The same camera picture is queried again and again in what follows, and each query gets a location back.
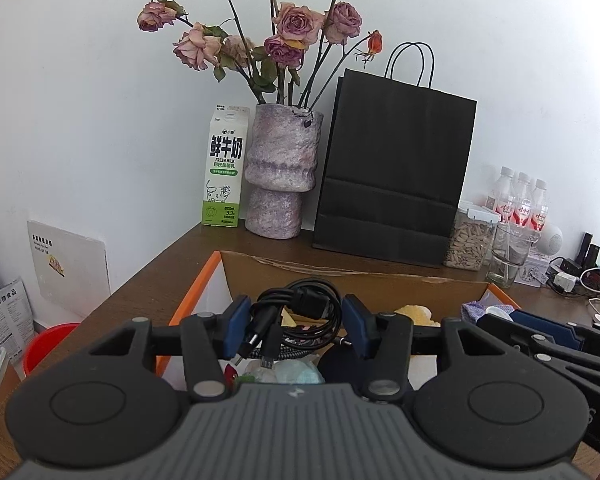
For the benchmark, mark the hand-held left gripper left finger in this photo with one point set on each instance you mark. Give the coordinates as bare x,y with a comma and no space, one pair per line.
237,325

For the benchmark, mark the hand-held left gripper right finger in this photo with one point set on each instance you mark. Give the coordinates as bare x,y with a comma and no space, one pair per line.
355,327

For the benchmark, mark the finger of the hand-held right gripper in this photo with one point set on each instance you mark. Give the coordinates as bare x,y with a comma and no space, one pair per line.
555,327
510,332

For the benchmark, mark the navy zip pouch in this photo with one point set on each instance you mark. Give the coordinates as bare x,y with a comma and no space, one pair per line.
340,367

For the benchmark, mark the purple fabric pouch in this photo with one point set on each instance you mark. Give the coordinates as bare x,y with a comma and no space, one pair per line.
472,310

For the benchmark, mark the red cardboard box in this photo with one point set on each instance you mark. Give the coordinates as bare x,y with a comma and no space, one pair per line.
380,290

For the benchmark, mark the red artificial rose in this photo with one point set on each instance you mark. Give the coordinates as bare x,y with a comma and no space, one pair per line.
230,374

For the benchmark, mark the white and yellow plush sheep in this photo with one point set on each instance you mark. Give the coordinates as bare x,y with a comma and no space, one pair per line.
417,315

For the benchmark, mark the white charger plug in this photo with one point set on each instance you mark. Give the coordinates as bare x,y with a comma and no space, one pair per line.
566,281

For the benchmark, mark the white tin box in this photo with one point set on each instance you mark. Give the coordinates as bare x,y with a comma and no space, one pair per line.
535,272

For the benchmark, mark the clear drinking glass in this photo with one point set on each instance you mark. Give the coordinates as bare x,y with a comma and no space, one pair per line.
505,260

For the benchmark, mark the black upright device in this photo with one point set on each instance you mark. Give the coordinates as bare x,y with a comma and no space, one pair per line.
587,252

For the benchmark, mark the white round speaker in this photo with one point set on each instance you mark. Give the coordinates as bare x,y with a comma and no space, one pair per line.
552,240

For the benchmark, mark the clear jar of seeds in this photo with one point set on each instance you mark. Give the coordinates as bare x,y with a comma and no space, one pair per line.
467,245

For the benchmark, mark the water bottle with red label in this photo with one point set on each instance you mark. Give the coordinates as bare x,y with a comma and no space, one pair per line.
502,200
522,207
539,212

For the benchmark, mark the milk carton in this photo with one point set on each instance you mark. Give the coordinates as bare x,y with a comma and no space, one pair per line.
225,170

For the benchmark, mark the purple stone vase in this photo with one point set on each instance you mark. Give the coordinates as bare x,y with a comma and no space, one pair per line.
280,170

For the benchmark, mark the black paper bag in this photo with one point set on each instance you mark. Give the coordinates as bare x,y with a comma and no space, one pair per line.
395,170

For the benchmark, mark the white board with labels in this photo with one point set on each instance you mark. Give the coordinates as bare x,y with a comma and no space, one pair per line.
70,265

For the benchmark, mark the red bucket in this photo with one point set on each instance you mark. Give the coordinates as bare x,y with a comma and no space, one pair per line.
45,345

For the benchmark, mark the blue and white paper bags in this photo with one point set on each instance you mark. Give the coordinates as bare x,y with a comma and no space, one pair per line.
7,315

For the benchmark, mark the dried pink roses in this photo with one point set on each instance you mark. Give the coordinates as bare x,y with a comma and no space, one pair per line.
290,25

